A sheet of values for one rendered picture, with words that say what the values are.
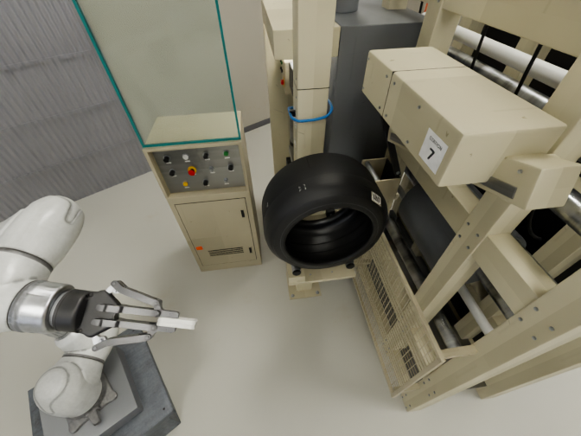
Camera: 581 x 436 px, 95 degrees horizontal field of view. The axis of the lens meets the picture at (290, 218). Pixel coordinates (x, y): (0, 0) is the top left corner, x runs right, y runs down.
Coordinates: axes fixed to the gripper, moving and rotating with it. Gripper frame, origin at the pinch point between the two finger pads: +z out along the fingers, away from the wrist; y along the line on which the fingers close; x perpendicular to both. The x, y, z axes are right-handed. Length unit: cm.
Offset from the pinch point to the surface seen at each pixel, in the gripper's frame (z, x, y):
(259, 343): 35, -155, 36
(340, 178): 41, -31, -51
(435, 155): 52, 6, -46
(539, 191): 69, 16, -37
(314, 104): 28, -36, -83
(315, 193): 32, -32, -44
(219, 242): -9, -161, -33
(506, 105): 66, 12, -60
